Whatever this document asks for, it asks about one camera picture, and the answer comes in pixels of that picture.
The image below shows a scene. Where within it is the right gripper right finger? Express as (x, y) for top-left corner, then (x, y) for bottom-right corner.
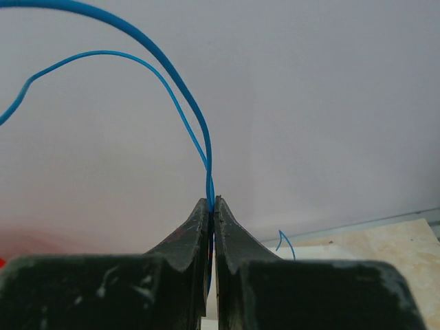
(214, 196), (281, 329)

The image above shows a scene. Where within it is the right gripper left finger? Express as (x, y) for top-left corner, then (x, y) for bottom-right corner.
(142, 199), (210, 329)

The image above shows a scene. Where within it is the clear compartment tray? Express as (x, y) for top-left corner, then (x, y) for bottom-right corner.
(274, 247), (297, 261)

